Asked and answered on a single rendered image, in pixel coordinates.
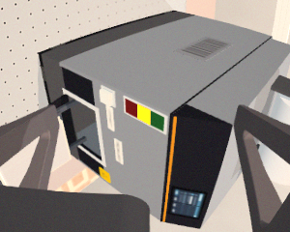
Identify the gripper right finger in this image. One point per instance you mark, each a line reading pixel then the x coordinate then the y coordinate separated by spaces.
pixel 267 212

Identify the grey flat base plate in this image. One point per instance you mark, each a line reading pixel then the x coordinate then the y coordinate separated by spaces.
pixel 28 27

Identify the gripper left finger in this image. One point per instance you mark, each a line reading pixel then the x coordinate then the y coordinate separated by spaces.
pixel 16 135

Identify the cream well plate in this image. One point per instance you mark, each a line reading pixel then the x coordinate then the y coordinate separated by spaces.
pixel 60 121

